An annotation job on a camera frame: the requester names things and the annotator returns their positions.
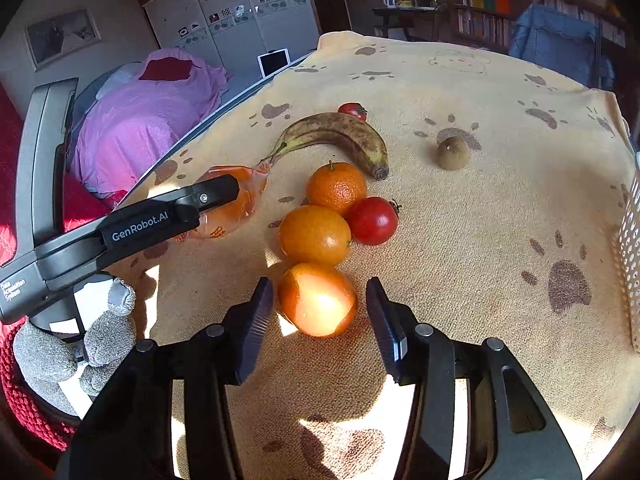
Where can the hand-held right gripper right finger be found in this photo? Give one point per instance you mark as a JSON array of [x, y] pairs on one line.
[[384, 327]]

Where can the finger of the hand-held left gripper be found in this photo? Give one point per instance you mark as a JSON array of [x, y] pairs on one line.
[[212, 192]]

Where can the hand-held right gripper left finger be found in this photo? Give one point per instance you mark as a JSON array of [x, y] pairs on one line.
[[256, 320]]

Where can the spotted yellow banana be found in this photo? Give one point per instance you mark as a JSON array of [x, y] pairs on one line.
[[345, 135]]

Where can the white perforated basket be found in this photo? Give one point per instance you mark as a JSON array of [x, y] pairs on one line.
[[629, 260]]

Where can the person's left hand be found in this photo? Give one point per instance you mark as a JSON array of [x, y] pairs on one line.
[[107, 340]]

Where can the red blanket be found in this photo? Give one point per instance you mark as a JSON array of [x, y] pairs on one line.
[[82, 205]]

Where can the pink duvet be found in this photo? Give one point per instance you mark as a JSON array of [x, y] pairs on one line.
[[130, 130]]

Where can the large red tomato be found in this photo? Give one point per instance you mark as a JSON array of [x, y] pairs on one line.
[[372, 221]]

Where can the orange with green stem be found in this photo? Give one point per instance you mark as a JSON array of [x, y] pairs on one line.
[[336, 189]]

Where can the yellow paw-print blanket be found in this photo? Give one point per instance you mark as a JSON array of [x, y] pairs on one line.
[[475, 240]]

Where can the dark red cloth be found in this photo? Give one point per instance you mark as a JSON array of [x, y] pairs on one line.
[[165, 69]]

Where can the white tablet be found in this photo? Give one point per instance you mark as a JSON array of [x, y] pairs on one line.
[[273, 63]]

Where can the small red tomato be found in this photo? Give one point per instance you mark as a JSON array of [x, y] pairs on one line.
[[352, 111]]

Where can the white wardrobe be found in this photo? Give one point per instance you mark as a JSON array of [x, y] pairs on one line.
[[225, 5]]

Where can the brown kiwi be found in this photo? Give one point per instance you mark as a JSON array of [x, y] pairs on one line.
[[453, 152]]

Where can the wooden desk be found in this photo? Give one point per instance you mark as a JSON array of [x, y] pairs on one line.
[[405, 17]]

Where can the blue checked cloth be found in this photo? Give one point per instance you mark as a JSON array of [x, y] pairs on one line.
[[555, 45]]

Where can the wooden bookshelf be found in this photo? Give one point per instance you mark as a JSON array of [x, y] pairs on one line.
[[500, 15]]

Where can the framed wall picture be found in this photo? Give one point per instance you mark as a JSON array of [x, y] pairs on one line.
[[62, 37]]

